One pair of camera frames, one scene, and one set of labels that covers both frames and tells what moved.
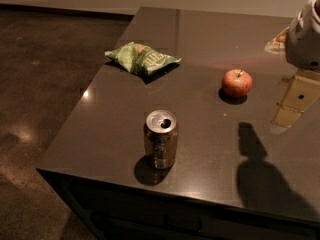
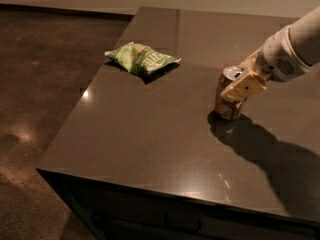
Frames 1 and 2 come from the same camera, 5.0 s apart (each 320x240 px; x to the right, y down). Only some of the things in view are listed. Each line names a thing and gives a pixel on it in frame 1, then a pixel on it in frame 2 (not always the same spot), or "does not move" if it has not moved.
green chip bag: [140, 58] does not move
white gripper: [304, 44] -> [278, 58]
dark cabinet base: [117, 211] does not move
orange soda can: [161, 138] -> [227, 108]
